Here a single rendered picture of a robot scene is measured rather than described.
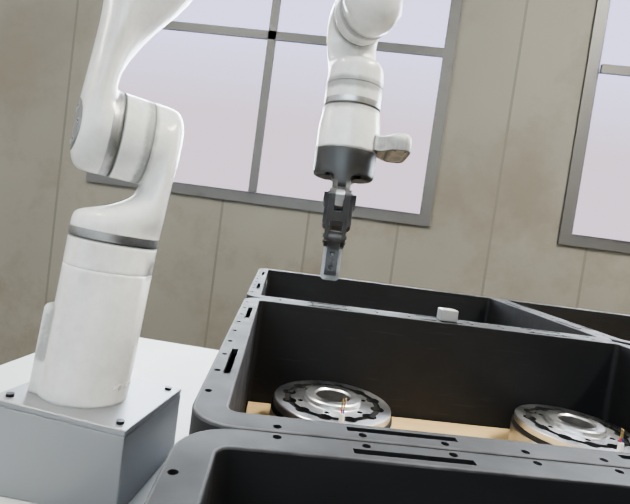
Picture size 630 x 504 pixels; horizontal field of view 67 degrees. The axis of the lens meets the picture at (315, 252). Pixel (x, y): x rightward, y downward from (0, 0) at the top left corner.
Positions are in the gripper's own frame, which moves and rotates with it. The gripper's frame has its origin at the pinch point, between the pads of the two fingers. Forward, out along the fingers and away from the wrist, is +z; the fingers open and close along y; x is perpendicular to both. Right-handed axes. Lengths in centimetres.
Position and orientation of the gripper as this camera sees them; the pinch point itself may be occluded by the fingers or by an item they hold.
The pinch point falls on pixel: (330, 265)
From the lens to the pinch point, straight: 58.5
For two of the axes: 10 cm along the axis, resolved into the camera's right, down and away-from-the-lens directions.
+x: 9.9, 1.3, -0.4
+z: -1.3, 9.9, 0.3
